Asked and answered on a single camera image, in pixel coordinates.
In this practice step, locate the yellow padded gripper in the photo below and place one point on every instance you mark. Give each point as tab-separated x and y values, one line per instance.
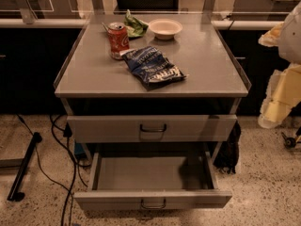
291	42

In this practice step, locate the grey drawer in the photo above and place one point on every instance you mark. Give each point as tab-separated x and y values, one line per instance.
152	183
151	128

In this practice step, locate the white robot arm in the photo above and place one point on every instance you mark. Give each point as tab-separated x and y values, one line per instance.
286	36

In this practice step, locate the grey top drawer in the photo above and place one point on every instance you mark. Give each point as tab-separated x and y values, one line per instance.
151	128

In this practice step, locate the grey metal drawer cabinet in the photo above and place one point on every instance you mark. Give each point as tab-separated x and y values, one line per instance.
92	83

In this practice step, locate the black caster wheel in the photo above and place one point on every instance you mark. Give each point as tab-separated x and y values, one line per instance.
291	142

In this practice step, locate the blue chip bag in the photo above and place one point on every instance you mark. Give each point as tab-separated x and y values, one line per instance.
151	67

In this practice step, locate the white paper bowl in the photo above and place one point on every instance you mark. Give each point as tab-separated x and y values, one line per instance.
165	29

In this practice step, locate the green chip bag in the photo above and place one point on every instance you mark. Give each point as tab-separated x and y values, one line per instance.
135	27

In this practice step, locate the red soda can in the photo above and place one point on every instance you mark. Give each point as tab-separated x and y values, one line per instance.
118	38

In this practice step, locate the black power adapter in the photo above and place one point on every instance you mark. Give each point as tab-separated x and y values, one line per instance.
67	131

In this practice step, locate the black metal floor bar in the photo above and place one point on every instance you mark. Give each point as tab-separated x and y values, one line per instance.
15	195

